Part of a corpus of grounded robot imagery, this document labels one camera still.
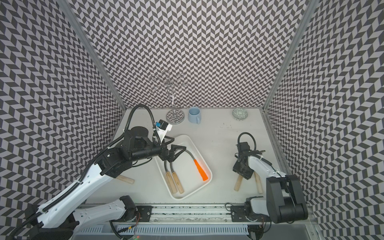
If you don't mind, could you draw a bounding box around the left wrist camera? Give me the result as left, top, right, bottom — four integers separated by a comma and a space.
155, 120, 173, 142

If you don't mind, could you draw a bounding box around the green patterned small bowl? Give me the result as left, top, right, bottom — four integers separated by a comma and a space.
232, 108, 249, 121

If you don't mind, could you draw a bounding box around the chrome mug tree stand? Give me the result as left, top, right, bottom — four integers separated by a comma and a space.
149, 70, 189, 125

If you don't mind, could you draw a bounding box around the blue blade wooden sickle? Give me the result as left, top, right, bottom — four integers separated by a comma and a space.
116, 175, 135, 185

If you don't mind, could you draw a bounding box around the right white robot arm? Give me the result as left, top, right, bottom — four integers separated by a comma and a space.
233, 142, 309, 224

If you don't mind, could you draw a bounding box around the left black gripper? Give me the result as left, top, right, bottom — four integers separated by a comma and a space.
131, 136, 187, 163

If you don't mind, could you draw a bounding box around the light blue mug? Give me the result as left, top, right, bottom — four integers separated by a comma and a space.
188, 107, 202, 124

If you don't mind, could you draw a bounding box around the white rectangular storage tray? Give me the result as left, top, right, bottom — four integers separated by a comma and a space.
154, 135, 213, 201

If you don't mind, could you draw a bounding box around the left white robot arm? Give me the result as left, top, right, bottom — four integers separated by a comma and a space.
7, 123, 187, 240

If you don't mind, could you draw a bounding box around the orange handle sickle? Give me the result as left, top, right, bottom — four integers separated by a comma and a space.
186, 150, 209, 181

